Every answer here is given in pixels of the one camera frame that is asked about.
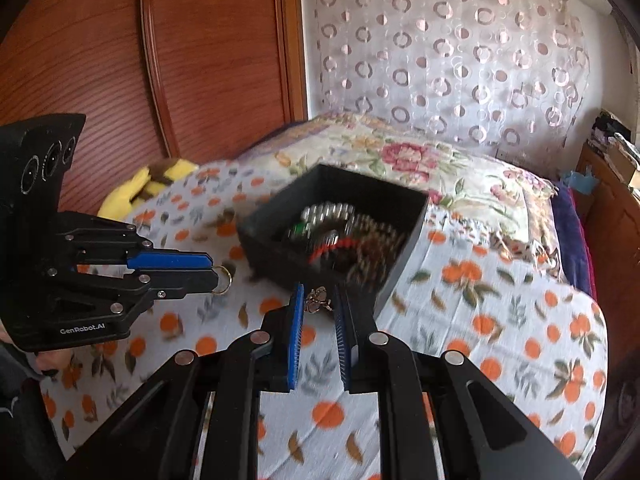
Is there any left camera black mount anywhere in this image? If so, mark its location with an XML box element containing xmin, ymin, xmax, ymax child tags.
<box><xmin>0</xmin><ymin>113</ymin><xmax>86</xmax><ymax>221</ymax></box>

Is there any gold ring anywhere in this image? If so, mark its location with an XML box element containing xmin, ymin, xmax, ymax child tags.
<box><xmin>210</xmin><ymin>263</ymin><xmax>234</xmax><ymax>297</ymax></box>

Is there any white pearl necklace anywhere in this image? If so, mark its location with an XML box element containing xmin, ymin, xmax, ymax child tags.
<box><xmin>285</xmin><ymin>199</ymin><xmax>359</xmax><ymax>241</ymax></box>

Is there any orange print white cloth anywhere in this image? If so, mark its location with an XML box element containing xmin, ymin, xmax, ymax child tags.
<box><xmin>41</xmin><ymin>162</ymin><xmax>608</xmax><ymax>479</ymax></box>

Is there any red string bracelet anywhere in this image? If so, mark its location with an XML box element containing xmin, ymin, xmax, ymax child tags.
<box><xmin>307</xmin><ymin>236</ymin><xmax>364</xmax><ymax>269</ymax></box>

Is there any red wooden wardrobe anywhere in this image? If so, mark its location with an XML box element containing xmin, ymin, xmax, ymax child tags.
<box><xmin>1</xmin><ymin>0</ymin><xmax>307</xmax><ymax>212</ymax></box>

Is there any floral quilt bedspread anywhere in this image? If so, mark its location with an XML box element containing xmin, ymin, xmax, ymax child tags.
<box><xmin>240</xmin><ymin>113</ymin><xmax>558</xmax><ymax>246</ymax></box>

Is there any sheer circle pattern curtain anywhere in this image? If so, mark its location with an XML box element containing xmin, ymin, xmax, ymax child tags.
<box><xmin>300</xmin><ymin>0</ymin><xmax>590</xmax><ymax>176</ymax></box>

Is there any black square jewelry box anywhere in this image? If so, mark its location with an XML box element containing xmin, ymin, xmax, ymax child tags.
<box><xmin>238</xmin><ymin>164</ymin><xmax>427</xmax><ymax>312</ymax></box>

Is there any teal tissue box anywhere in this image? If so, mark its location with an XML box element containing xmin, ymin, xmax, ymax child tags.
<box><xmin>561</xmin><ymin>166</ymin><xmax>599</xmax><ymax>195</ymax></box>

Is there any person's left hand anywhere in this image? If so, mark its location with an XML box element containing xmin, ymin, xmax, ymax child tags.
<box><xmin>0</xmin><ymin>325</ymin><xmax>74</xmax><ymax>375</ymax></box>

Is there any dark blue blanket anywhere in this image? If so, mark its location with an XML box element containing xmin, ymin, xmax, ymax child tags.
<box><xmin>551</xmin><ymin>182</ymin><xmax>598</xmax><ymax>300</ymax></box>

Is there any clutter pile on cabinet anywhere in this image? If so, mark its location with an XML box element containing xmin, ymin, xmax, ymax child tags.
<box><xmin>589</xmin><ymin>110</ymin><xmax>640</xmax><ymax>200</ymax></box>

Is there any yellow plush toy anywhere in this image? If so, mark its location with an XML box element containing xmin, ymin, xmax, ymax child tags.
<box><xmin>98</xmin><ymin>158</ymin><xmax>198</xmax><ymax>221</ymax></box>

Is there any wooden side cabinet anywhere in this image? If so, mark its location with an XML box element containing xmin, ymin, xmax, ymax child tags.
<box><xmin>577</xmin><ymin>144</ymin><xmax>639</xmax><ymax>367</ymax></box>

